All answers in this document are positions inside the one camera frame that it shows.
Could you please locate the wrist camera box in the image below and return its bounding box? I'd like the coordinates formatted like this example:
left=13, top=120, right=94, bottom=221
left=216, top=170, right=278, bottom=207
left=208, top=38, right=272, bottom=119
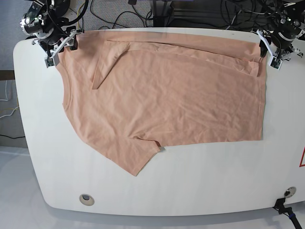
left=269, top=56, right=283, bottom=71
left=44, top=56, right=60, bottom=68

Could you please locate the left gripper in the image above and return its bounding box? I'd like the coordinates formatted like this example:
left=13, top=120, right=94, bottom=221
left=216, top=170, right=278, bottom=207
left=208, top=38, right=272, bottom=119
left=257, top=29, right=303, bottom=63

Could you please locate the yellow cable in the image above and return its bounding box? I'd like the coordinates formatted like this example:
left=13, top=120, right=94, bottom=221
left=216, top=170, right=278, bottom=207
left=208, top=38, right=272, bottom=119
left=75, top=0, right=90, bottom=31

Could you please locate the black table leg frame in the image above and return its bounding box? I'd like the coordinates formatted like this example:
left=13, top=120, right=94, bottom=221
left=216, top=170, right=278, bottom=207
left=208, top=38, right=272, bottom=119
left=149, top=0, right=174, bottom=28

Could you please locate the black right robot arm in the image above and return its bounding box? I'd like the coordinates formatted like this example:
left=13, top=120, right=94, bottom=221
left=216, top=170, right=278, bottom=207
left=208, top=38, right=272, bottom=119
left=20, top=0, right=89, bottom=67

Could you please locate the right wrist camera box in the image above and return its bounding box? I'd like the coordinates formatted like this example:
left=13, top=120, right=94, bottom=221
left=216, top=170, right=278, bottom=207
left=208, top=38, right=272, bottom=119
left=44, top=56, right=60, bottom=68

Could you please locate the table grommet hole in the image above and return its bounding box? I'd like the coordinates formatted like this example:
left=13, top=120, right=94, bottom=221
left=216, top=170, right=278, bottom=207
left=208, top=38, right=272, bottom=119
left=284, top=187, right=296, bottom=198
left=79, top=194, right=94, bottom=206

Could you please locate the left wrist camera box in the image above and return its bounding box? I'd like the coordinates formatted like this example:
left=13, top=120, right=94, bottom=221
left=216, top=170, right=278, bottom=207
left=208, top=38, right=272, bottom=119
left=269, top=56, right=283, bottom=71

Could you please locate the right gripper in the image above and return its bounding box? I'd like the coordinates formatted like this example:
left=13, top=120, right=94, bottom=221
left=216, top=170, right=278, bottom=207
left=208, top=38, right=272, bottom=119
left=32, top=26, right=83, bottom=58

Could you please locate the red triangle sticker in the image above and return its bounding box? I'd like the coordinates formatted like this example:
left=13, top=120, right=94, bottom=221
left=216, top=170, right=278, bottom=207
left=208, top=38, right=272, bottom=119
left=299, top=149, right=305, bottom=167

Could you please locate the black clamp with cable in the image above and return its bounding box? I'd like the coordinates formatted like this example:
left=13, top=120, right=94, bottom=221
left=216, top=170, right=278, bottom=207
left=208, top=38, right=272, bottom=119
left=273, top=198, right=302, bottom=229

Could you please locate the right table grommet hole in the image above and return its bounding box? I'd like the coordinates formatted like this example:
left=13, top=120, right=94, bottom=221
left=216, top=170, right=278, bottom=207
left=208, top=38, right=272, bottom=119
left=284, top=187, right=296, bottom=198

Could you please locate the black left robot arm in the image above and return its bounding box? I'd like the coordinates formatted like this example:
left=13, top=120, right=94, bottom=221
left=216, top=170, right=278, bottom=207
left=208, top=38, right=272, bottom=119
left=220, top=0, right=305, bottom=70

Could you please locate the left table grommet hole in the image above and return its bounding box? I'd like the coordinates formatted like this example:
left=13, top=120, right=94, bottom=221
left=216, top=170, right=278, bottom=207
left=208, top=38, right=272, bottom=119
left=79, top=194, right=94, bottom=206

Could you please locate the white cable on floor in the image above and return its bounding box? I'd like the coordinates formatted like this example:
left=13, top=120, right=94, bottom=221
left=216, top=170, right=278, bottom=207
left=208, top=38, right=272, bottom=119
left=0, top=80, right=20, bottom=119

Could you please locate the peach T-shirt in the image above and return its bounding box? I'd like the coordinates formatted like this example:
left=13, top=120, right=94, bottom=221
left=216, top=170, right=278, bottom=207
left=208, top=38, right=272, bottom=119
left=56, top=30, right=266, bottom=176

